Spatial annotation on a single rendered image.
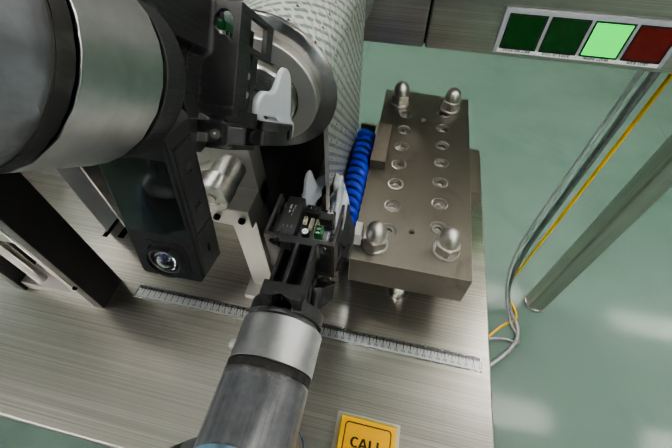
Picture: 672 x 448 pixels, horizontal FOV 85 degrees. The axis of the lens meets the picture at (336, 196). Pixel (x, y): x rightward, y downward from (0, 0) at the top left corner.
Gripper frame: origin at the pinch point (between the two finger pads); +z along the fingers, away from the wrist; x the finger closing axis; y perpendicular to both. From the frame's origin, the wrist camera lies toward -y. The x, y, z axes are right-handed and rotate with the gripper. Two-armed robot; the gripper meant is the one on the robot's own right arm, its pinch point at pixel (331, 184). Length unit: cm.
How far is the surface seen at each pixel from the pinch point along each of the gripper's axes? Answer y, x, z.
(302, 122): 13.3, 1.9, -4.0
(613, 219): -47, -71, 46
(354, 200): -5.0, -3.0, 2.1
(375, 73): -109, 15, 207
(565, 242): -109, -92, 83
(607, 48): 8.4, -36.6, 28.8
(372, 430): -16.6, -10.6, -24.1
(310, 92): 16.9, 0.9, -4.0
